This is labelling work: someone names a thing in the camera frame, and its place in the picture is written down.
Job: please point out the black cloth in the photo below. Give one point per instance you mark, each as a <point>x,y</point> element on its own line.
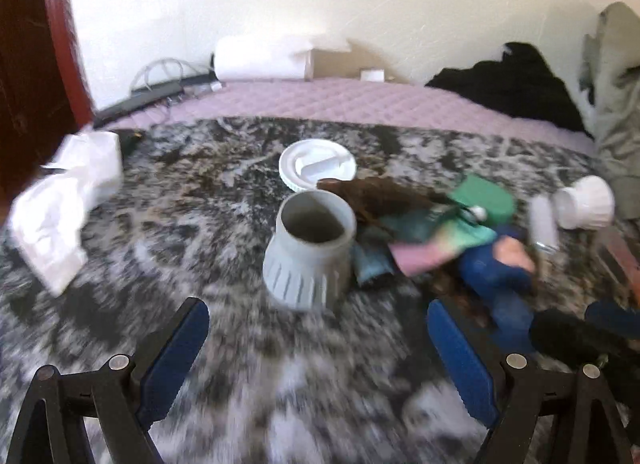
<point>510,87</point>

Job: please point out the lilac quilted bedspread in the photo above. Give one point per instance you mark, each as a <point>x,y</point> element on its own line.
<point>350,102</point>

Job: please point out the pink cardboard box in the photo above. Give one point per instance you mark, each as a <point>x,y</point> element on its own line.
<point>622,264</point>

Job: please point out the crumpled white tissue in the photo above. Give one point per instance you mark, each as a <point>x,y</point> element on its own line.
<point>60,209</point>

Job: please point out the grey patterned blanket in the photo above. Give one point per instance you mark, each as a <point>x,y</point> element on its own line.
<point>210,224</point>

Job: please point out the dark red door frame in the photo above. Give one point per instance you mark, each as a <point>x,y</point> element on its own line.
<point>30,59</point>

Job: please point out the grey plastic jar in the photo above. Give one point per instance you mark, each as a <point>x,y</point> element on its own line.
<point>310,254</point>

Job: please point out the white ribbed cap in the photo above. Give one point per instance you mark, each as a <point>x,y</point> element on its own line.
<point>585,201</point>

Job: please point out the olive green jacket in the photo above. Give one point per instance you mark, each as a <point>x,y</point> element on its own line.
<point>617,109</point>

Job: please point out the white paper roll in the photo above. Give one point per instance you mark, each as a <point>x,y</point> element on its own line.
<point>255,57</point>

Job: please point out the black power strip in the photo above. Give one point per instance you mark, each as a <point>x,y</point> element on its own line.
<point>145,99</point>

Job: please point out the white jar lid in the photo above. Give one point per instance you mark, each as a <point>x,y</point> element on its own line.
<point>317,164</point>

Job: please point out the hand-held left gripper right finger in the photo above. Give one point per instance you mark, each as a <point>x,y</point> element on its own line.
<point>462,364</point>

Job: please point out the small cardboard box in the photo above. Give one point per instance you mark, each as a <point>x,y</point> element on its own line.
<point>327,64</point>

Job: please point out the green small box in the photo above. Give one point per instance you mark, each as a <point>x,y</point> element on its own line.
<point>487,196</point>

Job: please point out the doll with brown hair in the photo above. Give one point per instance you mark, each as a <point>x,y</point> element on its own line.
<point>425,239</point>

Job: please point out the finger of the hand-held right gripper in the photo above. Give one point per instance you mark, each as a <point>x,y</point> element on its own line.
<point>565,334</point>
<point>615,316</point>

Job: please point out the small white charger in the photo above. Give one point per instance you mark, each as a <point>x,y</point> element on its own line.
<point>372,75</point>

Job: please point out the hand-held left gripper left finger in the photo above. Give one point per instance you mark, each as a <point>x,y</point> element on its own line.
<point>172,359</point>

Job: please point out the small white tube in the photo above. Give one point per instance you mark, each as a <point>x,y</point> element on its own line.
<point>544,221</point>

